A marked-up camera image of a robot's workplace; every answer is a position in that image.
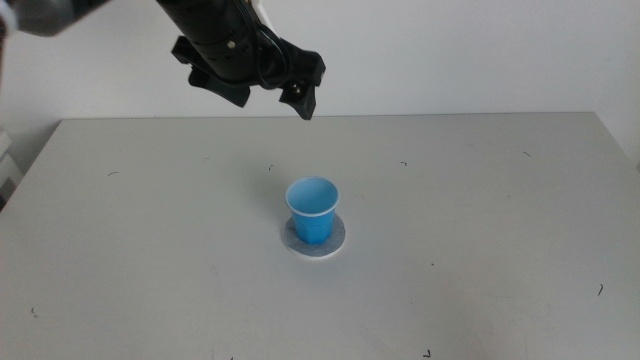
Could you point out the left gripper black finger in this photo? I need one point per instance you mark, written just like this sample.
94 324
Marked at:
225 90
302 102

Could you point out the blue plastic cup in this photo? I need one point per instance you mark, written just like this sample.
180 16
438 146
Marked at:
312 227

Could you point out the round grey cup mat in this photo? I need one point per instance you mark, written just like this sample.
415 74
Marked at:
335 239

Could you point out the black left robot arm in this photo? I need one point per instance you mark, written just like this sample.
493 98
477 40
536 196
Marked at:
210 22

